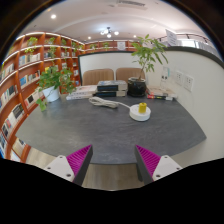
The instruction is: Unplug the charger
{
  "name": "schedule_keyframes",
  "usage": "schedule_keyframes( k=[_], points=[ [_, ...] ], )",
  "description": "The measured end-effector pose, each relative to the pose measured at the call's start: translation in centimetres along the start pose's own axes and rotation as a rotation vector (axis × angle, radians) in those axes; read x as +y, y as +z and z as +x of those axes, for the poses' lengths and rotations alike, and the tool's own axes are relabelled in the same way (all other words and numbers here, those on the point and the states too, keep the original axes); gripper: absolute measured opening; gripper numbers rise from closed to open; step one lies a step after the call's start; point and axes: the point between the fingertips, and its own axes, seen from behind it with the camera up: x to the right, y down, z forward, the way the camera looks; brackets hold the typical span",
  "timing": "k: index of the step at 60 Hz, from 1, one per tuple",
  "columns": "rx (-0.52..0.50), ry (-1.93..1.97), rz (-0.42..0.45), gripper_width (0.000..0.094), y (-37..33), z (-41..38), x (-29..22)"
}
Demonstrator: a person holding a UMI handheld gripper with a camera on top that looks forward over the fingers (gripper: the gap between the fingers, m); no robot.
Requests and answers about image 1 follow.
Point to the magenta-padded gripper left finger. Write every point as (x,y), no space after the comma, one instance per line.
(63,166)

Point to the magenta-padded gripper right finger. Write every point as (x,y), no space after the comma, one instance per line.
(163,166)

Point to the round white power strip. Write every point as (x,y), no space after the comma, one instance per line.
(140,116)

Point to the stack of beige books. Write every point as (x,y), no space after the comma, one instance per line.
(160,93)

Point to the leafy plant in white pot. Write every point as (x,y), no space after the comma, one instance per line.
(51,93)

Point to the stack of white books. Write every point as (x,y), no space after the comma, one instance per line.
(83,90)

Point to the tall plant in black pot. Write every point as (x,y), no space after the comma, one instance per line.
(136,87)

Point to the clear acrylic sign stand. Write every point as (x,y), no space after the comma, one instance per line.
(165,78)

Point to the orange wooden bookshelf unit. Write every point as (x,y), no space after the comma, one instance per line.
(30,78)

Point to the tan upholstered chair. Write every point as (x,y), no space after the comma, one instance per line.
(98,76)
(128,74)

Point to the white curtain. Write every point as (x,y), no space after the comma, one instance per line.
(206,47)

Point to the white and purple hanging sign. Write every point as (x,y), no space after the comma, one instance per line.
(171,37)

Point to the multi-bulb ceiling lamp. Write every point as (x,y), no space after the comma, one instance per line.
(108,32)

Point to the recessed ceiling spotlights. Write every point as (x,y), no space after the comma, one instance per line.
(53,16)

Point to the ceiling air vent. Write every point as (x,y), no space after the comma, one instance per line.
(131,4)

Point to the white wall socket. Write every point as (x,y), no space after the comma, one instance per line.
(188,82)
(179,77)

